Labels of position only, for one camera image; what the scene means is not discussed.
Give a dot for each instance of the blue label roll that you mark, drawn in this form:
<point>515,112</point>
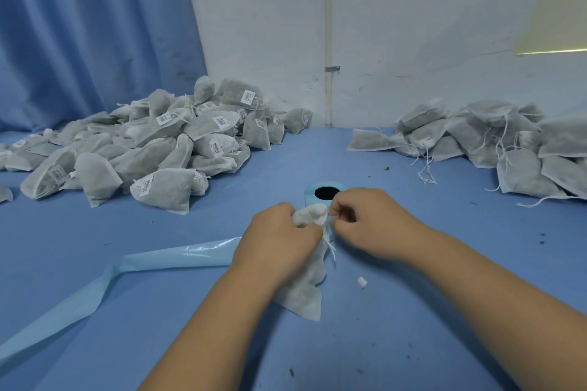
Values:
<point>326,192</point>

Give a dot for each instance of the small white paper scrap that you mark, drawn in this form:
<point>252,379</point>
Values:
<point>361,282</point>

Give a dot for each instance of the white wall pipe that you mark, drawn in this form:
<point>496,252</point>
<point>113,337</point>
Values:
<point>328,29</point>

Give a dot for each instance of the person's right forearm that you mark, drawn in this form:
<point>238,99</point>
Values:
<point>504,313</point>

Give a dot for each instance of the white sachet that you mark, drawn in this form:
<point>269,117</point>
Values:
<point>307,285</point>

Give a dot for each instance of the person's right hand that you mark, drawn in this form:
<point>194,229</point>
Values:
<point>376,221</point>

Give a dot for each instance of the blue curtain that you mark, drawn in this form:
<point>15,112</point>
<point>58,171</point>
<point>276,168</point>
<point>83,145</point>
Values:
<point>87,29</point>

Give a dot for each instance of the person's left hand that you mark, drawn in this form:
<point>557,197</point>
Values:
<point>275,244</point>

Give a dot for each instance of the pile of unlabelled herb bags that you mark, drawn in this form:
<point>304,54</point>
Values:
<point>477,148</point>

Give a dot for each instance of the person's left forearm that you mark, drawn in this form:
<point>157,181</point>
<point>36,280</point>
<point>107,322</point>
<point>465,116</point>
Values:
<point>202,345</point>

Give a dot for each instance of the pile of labelled herb bags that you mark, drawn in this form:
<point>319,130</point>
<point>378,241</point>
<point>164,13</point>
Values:
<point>156,143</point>

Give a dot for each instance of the grey pipe clamp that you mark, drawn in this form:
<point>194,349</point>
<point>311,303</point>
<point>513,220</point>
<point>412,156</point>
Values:
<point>332,68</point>

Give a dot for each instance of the lone white pouch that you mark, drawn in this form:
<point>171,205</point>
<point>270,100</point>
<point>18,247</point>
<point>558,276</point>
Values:
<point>5,194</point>

